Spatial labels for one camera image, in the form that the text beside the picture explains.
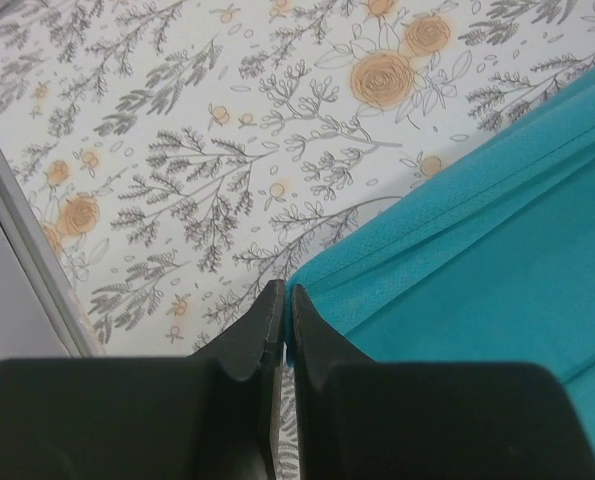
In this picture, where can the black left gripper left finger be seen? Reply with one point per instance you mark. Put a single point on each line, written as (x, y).
(211, 415)

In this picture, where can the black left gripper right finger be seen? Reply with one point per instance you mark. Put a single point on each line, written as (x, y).
(361, 419)

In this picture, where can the teal t shirt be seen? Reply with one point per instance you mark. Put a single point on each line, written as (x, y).
(491, 260)

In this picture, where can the floral patterned table mat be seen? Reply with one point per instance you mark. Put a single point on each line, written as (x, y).
(181, 155)

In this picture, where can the aluminium frame rail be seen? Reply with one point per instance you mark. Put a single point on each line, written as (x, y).
(48, 282)

